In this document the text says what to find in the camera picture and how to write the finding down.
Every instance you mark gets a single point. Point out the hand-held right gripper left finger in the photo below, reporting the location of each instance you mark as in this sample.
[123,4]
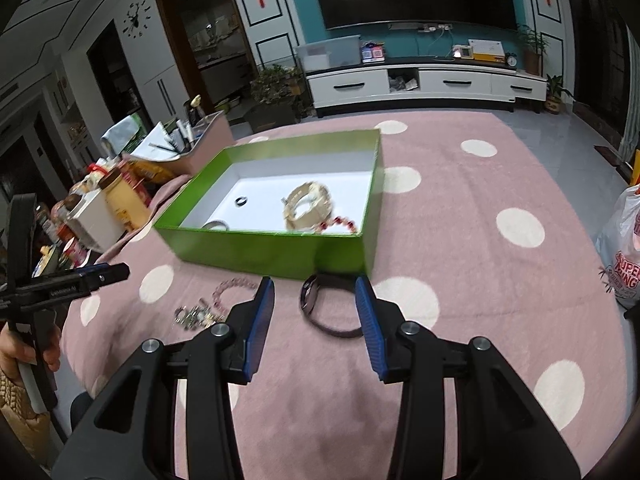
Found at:
[256,340]

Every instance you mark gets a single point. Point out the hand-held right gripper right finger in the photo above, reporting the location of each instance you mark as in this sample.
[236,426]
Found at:
[371,340]

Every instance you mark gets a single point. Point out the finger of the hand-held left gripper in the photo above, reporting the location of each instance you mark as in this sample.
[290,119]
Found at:
[100,278]
[92,270]

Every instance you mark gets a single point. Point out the gold pendant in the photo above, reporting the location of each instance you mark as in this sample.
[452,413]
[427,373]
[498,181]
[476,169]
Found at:
[210,315]

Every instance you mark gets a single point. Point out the black wrist watch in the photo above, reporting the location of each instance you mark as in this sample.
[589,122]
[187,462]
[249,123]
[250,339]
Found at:
[305,297]

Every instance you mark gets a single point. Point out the silver key clasp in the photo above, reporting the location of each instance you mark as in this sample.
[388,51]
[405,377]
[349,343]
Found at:
[186,319]

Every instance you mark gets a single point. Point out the green cardboard box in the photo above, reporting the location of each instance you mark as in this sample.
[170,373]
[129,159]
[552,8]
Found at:
[280,255]

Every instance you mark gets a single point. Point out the person's left hand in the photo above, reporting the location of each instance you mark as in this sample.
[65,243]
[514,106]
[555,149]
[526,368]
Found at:
[12,357]

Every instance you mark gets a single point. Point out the white container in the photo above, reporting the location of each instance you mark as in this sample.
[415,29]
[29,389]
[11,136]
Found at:
[95,225]

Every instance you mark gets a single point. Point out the yellow jar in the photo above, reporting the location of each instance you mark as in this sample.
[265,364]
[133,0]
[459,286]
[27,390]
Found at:
[125,202]

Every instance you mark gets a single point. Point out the yellow snack packet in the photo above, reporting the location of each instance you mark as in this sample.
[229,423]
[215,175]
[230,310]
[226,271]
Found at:
[150,170]

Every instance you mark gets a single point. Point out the cream wrist watch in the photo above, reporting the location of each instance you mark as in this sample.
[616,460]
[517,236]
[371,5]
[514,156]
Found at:
[310,200]

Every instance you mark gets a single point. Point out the pink desk organiser box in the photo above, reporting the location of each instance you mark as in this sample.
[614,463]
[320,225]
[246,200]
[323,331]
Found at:
[210,145]

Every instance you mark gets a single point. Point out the bushy potted plant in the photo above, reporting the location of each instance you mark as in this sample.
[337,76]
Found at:
[272,90]

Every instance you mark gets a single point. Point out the white plastic bag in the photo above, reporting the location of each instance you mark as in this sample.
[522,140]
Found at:
[620,250]

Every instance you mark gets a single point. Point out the white television cabinet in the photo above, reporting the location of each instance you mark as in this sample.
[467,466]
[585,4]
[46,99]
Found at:
[450,82]

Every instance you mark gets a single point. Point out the blue and red small boxes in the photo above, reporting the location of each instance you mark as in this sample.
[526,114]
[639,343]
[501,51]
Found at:
[373,53]

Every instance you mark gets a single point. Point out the clear plastic storage box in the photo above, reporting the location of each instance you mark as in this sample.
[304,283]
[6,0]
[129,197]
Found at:
[327,52]

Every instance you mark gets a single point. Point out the small potted plant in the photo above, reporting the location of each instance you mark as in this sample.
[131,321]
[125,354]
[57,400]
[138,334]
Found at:
[554,102]

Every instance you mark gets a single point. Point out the white desk thermometer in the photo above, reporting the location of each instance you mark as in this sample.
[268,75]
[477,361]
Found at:
[462,52]

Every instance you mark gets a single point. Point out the yellow and white box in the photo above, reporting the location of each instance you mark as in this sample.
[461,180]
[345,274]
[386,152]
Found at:
[487,51]

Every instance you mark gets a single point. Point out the small black alarm clock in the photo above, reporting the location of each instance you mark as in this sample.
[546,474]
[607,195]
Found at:
[511,60]

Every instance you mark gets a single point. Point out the white power strip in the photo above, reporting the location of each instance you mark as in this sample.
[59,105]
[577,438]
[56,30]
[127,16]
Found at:
[435,28]

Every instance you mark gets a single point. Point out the tall potted plant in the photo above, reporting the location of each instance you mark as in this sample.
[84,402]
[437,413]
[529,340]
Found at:
[531,55]

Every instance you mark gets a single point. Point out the black wall clock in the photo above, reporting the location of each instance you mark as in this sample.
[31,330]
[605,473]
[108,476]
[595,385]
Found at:
[136,20]

